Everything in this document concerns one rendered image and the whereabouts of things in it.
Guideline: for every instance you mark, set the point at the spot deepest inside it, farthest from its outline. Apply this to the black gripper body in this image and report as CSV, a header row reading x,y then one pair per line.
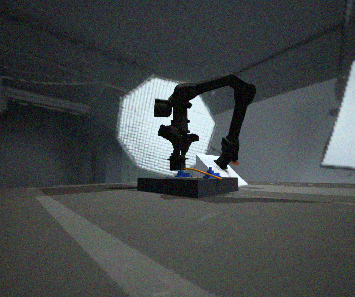
x,y
179,128

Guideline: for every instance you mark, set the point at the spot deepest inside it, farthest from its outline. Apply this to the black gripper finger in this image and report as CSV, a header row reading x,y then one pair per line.
x,y
176,143
185,146

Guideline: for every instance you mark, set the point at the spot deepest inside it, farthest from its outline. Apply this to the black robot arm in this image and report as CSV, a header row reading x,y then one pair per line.
x,y
243,95

